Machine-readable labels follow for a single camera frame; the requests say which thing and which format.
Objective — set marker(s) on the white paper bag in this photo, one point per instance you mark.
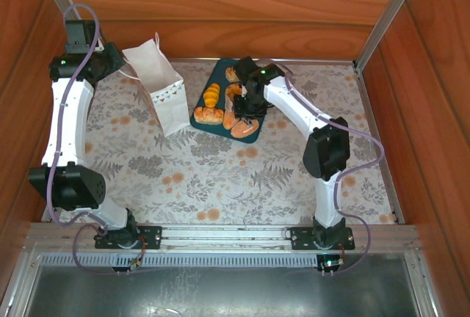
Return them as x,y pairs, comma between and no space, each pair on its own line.
172,111

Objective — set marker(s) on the oval orange fake bread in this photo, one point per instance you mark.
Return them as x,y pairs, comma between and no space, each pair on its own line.
229,120

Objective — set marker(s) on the floral tablecloth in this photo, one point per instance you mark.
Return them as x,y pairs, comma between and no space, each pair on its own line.
220,177

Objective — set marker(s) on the aluminium mounting rail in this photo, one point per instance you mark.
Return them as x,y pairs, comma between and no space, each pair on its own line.
227,234

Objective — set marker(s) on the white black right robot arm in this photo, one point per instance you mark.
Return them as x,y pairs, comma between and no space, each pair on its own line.
293,108

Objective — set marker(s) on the small circuit board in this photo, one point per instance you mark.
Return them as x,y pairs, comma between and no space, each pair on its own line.
330,263
135,263

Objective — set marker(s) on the orange white-scored fake bread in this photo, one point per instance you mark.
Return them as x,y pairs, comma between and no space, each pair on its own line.
242,130

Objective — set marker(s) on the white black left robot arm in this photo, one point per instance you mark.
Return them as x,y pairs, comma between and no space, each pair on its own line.
69,130

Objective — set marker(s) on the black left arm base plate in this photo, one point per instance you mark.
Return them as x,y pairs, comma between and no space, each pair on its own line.
152,238

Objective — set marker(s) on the grey metal plate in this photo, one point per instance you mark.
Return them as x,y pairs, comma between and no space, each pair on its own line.
220,295

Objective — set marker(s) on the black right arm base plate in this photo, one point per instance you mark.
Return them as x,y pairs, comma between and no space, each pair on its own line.
301,238

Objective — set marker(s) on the yellow striped croissant bread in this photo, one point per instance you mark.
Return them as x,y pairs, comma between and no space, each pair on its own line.
212,95

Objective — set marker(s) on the aluminium frame bar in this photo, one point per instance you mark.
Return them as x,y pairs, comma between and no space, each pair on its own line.
426,287
20,284

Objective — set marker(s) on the dark teal tray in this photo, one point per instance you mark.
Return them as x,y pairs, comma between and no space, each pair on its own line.
220,75

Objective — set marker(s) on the small pale fake bread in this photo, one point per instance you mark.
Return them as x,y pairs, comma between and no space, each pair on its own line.
230,74

